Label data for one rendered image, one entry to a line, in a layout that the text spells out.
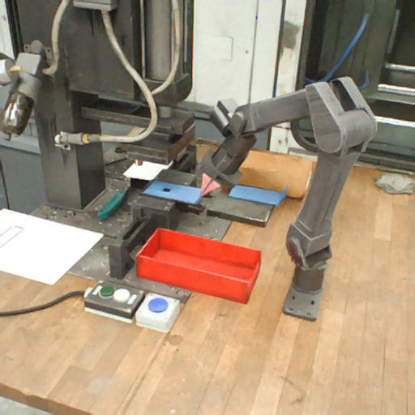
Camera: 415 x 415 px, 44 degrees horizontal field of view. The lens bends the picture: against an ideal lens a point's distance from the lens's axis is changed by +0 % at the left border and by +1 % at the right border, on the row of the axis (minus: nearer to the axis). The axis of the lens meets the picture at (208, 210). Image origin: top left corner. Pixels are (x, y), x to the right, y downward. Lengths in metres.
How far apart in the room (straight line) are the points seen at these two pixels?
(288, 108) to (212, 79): 0.87
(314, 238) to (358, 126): 0.25
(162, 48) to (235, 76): 0.70
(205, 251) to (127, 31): 0.51
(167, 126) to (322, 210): 0.41
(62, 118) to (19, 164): 1.20
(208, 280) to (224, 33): 0.97
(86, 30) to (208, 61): 0.73
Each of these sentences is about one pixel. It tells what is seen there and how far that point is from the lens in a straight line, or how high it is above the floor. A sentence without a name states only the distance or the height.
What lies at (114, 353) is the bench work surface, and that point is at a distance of 1.00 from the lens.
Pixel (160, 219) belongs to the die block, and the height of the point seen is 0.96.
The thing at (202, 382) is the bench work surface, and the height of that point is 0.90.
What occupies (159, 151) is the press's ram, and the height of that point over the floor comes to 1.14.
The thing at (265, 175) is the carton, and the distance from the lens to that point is 1.47.
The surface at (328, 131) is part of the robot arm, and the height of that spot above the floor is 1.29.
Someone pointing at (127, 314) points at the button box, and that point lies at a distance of 1.03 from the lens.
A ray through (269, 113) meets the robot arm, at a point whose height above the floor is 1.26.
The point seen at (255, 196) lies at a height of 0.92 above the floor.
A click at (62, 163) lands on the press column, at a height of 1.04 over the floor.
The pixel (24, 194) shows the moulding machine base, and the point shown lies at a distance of 2.55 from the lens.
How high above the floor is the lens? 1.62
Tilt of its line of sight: 31 degrees down
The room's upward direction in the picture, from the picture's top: 3 degrees clockwise
